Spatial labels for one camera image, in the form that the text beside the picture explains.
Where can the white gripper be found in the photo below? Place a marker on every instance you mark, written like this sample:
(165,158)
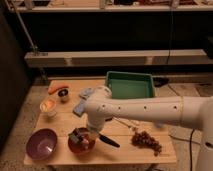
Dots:
(93,135)

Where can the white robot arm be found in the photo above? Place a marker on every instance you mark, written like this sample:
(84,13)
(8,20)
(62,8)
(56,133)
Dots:
(189,112)

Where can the red bowl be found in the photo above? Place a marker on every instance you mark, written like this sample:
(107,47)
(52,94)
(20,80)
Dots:
(79,149)

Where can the purple bowl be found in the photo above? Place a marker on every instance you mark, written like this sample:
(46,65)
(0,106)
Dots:
(41,144)

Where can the blue sponge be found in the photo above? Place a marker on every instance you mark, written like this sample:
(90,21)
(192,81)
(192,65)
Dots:
(79,109)

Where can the wooden table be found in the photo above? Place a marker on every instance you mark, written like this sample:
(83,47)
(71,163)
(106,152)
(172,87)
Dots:
(101,154)

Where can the small metal cup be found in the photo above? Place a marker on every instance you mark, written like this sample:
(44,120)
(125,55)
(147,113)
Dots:
(63,95)

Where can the bunch of red grapes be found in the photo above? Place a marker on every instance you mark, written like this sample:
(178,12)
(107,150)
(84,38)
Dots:
(145,140)

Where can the white cup orange inside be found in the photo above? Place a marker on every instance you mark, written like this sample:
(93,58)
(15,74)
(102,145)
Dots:
(48,107)

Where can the green plastic tray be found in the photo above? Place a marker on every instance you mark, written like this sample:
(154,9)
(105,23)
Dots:
(127,85)

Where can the orange carrot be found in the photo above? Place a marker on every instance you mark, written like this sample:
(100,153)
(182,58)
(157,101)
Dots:
(53,89)

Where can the white metal shelf beam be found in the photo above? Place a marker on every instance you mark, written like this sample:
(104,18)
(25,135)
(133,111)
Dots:
(117,58)

